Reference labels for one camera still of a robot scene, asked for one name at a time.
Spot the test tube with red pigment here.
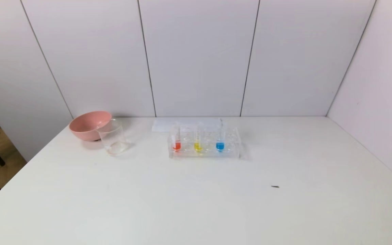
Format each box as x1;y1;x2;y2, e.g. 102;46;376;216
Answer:
172;122;182;152

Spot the test tube with yellow pigment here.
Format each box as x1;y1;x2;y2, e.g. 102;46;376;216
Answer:
194;122;203;154

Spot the test tube with blue pigment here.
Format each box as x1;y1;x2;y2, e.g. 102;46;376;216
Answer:
216;118;225;153

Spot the clear acrylic test tube rack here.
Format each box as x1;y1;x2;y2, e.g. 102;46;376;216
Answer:
168;125;243;160

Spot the clear glass beaker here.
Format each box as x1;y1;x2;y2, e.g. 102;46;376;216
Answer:
96;119;129;156

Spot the white paper sheet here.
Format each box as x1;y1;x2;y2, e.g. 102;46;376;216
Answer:
152;118;223;132

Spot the pink plastic bowl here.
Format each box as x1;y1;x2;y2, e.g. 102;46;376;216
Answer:
69;111;112;142

